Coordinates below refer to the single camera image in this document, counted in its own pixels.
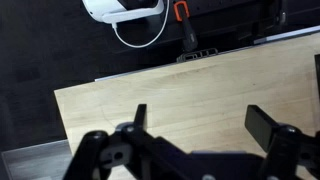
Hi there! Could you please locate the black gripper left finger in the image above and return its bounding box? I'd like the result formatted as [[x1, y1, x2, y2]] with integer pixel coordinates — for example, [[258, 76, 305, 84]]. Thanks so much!
[[63, 104, 191, 180]]

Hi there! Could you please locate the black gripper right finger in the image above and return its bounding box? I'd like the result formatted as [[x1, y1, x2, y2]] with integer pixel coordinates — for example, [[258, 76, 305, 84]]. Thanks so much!
[[244, 104, 320, 180]]

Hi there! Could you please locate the white VR headset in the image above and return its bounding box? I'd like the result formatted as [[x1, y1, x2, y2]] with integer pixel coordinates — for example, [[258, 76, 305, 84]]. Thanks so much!
[[81, 0, 166, 25]]

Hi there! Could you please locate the orange black spring clamp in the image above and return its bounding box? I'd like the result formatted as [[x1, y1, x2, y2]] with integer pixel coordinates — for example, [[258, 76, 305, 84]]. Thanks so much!
[[172, 0, 200, 53]]

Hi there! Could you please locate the aluminium table edge rail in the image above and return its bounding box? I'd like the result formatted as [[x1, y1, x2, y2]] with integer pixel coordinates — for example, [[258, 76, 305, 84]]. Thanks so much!
[[94, 24, 320, 83]]

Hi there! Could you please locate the white headset cable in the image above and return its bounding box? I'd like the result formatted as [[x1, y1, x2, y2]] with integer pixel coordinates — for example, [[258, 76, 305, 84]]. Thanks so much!
[[111, 0, 171, 50]]

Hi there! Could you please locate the grey slotted bracket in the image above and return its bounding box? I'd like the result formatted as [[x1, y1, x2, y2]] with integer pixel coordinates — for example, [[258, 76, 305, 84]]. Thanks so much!
[[176, 47, 220, 64]]

